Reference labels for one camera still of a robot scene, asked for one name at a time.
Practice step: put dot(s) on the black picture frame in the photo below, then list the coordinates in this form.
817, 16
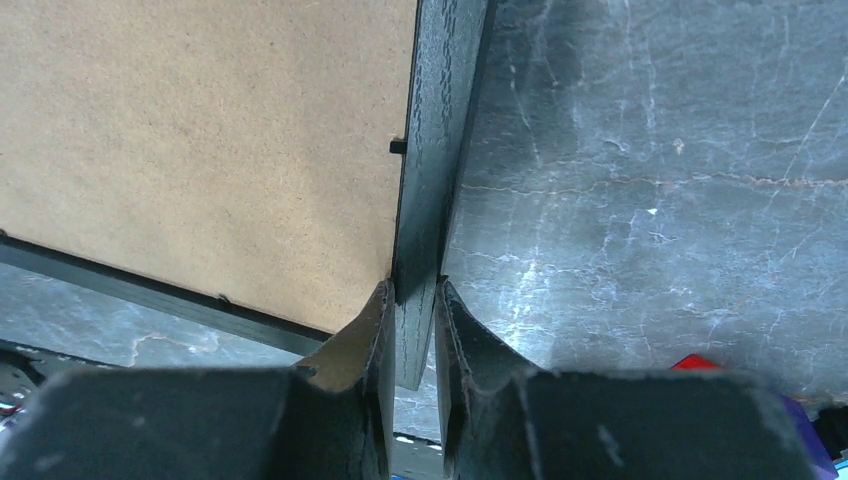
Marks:
448, 53

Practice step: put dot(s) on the red purple toy brick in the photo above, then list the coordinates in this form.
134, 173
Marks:
823, 466

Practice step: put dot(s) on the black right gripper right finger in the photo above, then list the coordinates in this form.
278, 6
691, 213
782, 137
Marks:
503, 417

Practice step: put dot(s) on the brown backing board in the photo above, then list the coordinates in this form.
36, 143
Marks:
232, 148

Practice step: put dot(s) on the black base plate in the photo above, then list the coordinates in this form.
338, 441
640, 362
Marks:
24, 368

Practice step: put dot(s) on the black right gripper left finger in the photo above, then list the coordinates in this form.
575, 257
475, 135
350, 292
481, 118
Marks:
328, 416

